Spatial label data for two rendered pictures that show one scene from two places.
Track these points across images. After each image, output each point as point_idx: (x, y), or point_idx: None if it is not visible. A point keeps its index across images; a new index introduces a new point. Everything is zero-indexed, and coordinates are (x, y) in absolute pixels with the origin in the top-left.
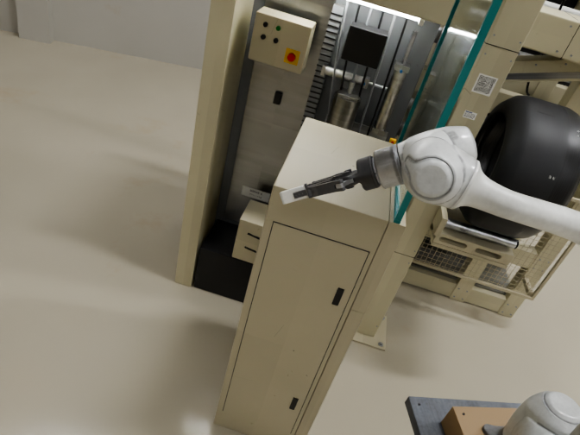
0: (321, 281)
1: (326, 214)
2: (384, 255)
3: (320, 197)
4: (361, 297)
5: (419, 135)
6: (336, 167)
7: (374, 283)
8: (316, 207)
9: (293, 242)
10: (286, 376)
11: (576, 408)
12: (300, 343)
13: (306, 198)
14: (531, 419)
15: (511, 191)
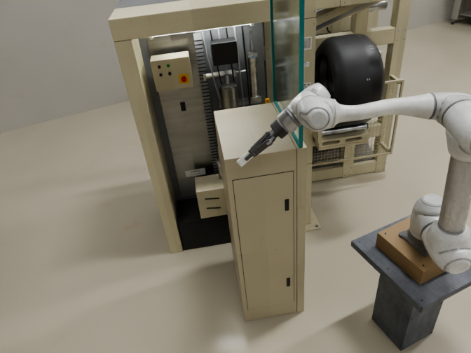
0: (273, 201)
1: (261, 161)
2: (302, 168)
3: None
4: (299, 198)
5: (297, 98)
6: (249, 132)
7: (303, 187)
8: (253, 160)
9: (248, 187)
10: (277, 267)
11: (439, 197)
12: (277, 243)
13: None
14: (420, 215)
15: (356, 106)
